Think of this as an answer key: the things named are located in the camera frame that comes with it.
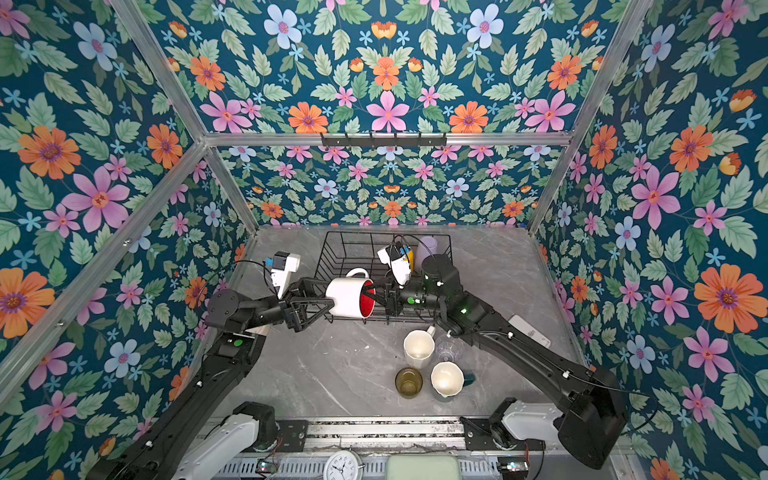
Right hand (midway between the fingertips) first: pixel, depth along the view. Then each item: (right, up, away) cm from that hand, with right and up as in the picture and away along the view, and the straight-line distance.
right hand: (364, 287), depth 65 cm
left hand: (-6, -2, -6) cm, 9 cm away
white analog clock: (-5, -41, +2) cm, 42 cm away
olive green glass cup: (+10, -29, +17) cm, 35 cm away
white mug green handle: (+21, -28, +17) cm, 39 cm away
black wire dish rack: (-13, +9, +46) cm, 48 cm away
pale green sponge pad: (+13, -42, +3) cm, 44 cm away
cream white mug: (+13, -20, +21) cm, 32 cm away
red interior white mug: (-2, -2, -7) cm, 8 cm away
